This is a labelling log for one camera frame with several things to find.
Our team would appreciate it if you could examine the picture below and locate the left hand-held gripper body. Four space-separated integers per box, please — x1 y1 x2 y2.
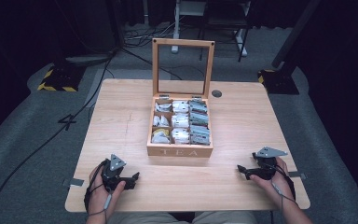
101 153 137 192

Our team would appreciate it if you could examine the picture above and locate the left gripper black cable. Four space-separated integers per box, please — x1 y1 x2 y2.
84 161 114 224

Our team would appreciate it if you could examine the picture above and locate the yellow tea bag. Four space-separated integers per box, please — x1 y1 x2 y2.
153 128 171 138

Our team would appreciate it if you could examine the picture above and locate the person's leg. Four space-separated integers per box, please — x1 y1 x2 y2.
106 211 172 224
191 210 258 224

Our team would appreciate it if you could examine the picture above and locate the person's left hand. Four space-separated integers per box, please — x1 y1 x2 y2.
88 163 127 219

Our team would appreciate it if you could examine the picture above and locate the white metal stand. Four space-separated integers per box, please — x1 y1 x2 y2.
171 0 208 54

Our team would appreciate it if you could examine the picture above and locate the person's right hand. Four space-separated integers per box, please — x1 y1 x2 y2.
249 156 294 210

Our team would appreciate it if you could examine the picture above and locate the person's left leg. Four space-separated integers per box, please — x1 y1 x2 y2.
106 211 172 224

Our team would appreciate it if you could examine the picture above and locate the person's right leg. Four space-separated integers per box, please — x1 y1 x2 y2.
191 210 258 224

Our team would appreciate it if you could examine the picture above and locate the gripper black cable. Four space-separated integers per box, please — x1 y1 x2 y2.
262 161 298 220
84 161 114 224

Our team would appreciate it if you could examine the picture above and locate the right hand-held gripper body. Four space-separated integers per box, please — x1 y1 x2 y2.
251 147 289 181

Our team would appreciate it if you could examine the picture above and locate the black metal frame stand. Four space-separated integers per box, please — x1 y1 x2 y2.
199 0 252 63

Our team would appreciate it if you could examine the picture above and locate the row of grey tea bags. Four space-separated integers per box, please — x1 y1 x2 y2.
187 99 212 146

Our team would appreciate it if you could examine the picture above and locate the tangle of floor cables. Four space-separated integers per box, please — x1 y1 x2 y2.
122 21 181 49

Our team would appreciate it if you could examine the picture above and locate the wooden tea box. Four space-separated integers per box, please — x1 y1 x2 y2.
146 37 215 159

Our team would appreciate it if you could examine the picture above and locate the black tape floor mark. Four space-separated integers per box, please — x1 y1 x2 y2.
57 113 77 132

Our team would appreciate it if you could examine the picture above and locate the thin black floor cable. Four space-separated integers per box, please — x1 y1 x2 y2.
120 46 184 81

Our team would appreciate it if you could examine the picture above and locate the yellow-black striped stand base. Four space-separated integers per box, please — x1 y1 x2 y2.
257 68 300 95
36 63 87 93

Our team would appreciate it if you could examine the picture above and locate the slanted black stand bar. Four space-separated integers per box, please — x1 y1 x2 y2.
271 0 322 69

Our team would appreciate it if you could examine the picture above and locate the pile of white tea bags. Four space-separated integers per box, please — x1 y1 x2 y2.
151 100 190 145

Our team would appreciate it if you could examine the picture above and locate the long black floor cable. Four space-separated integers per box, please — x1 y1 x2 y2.
0 50 117 224

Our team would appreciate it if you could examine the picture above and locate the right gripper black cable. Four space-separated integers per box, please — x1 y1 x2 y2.
262 161 298 220

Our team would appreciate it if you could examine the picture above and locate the grey metal table bracket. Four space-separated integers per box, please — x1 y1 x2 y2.
287 171 308 181
62 177 85 188

